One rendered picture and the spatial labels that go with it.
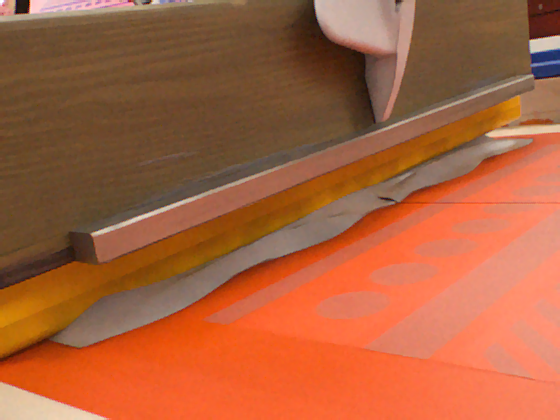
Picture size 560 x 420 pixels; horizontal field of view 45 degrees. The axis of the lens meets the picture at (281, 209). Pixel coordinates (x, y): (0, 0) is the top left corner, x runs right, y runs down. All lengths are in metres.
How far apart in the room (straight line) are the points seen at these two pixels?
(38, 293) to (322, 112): 0.15
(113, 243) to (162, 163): 0.04
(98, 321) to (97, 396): 0.05
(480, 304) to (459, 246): 0.06
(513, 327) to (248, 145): 0.13
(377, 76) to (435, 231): 0.08
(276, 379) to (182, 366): 0.03
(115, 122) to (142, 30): 0.03
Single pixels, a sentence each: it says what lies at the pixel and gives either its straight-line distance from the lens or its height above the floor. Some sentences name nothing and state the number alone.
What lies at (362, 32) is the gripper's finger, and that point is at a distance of 0.30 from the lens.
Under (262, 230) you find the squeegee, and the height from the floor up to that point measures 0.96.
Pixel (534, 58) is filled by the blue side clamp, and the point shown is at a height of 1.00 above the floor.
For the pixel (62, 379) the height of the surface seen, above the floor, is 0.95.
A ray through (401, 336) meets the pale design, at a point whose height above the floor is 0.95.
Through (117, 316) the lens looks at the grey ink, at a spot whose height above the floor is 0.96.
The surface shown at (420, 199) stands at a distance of 0.34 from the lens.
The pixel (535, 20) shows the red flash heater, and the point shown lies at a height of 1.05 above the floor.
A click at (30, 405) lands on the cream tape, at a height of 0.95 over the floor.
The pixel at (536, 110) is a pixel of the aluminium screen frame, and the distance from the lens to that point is 0.57.
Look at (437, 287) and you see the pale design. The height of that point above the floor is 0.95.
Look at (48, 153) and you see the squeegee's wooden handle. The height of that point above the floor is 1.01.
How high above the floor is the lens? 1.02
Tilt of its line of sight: 11 degrees down
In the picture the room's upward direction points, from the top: 10 degrees counter-clockwise
